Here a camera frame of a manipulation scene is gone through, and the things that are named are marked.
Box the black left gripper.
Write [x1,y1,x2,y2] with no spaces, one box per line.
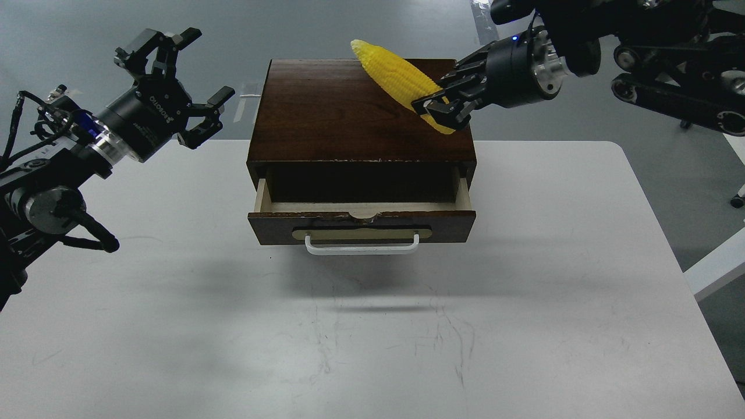
[96,27,235,162]

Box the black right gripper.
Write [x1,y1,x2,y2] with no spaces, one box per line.
[411,26,566,130]

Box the yellow corn cob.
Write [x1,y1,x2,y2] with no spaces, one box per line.
[350,39,455,134]

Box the wooden drawer with white handle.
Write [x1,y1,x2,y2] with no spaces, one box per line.
[247,177,477,255]

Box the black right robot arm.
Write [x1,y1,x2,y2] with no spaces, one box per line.
[411,1,744,136]

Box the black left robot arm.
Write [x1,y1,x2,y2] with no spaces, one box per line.
[1,27,235,305]

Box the dark wooden drawer cabinet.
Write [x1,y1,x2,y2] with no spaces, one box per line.
[246,59,477,203]

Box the white side table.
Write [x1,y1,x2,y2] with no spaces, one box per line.
[682,134,745,302]

